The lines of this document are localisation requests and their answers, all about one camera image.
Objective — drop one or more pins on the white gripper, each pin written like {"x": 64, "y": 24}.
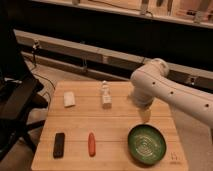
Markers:
{"x": 143, "y": 100}

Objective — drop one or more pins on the red orange pepper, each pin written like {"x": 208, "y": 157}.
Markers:
{"x": 91, "y": 145}

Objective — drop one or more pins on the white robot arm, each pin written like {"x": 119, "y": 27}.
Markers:
{"x": 150, "y": 81}

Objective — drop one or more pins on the green ceramic bowl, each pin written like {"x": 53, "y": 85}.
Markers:
{"x": 146, "y": 144}

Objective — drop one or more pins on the white plastic bottle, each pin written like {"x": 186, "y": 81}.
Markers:
{"x": 106, "y": 97}

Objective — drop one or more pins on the white rectangular sponge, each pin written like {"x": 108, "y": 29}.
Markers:
{"x": 69, "y": 99}

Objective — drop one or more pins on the black rectangular block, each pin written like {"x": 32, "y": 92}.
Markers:
{"x": 58, "y": 150}

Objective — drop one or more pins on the black office chair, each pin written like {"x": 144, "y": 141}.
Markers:
{"x": 18, "y": 94}

